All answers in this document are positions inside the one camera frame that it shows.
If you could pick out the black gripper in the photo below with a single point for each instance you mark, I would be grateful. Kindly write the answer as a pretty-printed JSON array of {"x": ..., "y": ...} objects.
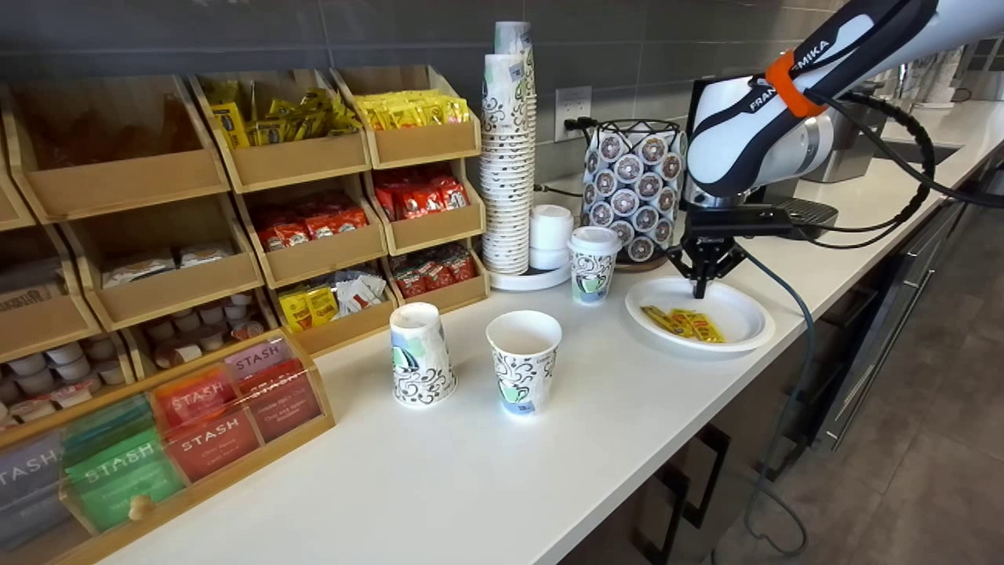
[{"x": 711, "y": 228}]

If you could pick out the narrow yellow sachet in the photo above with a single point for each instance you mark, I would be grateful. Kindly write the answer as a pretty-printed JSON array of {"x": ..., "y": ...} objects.
[{"x": 661, "y": 316}]

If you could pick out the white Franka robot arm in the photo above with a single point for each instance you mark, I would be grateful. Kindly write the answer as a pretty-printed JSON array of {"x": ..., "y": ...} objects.
[{"x": 773, "y": 113}]

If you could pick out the white paper plate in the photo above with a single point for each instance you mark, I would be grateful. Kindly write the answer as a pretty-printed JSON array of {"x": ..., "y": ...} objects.
[{"x": 740, "y": 316}]

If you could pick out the yellow mustard sachet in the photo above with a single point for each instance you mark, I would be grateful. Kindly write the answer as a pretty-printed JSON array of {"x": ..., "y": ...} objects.
[{"x": 704, "y": 331}]

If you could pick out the patterned paper cup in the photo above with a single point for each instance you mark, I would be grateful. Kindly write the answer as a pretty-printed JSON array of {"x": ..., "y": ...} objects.
[
  {"x": 520, "y": 366},
  {"x": 595, "y": 273},
  {"x": 422, "y": 363}
]

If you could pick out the coffee pod carousel rack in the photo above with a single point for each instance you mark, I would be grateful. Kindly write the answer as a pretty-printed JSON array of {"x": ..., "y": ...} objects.
[{"x": 630, "y": 190}]

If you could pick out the white saucer under lids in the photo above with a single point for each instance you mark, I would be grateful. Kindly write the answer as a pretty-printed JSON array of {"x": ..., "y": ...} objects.
[{"x": 520, "y": 280}]

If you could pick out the stack of patterned paper cups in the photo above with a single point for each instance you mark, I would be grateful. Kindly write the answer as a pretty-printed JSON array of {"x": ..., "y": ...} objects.
[
  {"x": 511, "y": 35},
  {"x": 508, "y": 167}
]

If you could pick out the pile of red ketchup sachets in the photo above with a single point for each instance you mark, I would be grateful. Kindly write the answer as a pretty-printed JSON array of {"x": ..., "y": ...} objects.
[
  {"x": 435, "y": 273},
  {"x": 422, "y": 196},
  {"x": 313, "y": 223}
]

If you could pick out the pile of yellow sachets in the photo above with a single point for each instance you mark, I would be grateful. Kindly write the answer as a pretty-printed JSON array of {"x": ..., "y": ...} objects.
[
  {"x": 418, "y": 107},
  {"x": 282, "y": 113}
]

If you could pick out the maroon Stash tea packets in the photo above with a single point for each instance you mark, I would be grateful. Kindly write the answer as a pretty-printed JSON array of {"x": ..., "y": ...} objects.
[{"x": 274, "y": 394}]

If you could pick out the red Stash tea packets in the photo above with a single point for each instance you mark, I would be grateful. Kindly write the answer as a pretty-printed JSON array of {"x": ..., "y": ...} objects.
[{"x": 207, "y": 424}]

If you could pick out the wooden tea box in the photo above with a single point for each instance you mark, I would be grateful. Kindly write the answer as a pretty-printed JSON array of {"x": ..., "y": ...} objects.
[{"x": 207, "y": 489}]

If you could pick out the wooden condiment organizer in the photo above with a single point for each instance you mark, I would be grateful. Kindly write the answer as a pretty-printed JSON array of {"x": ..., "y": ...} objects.
[{"x": 134, "y": 176}]

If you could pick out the green Stash tea packets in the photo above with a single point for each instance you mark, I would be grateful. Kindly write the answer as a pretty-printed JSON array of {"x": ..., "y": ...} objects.
[{"x": 121, "y": 472}]

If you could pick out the grey Stash tea packets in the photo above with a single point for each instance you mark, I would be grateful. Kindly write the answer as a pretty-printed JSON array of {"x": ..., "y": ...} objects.
[{"x": 33, "y": 492}]

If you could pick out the white wall power outlet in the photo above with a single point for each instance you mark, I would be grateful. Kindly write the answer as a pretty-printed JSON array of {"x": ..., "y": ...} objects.
[{"x": 573, "y": 111}]

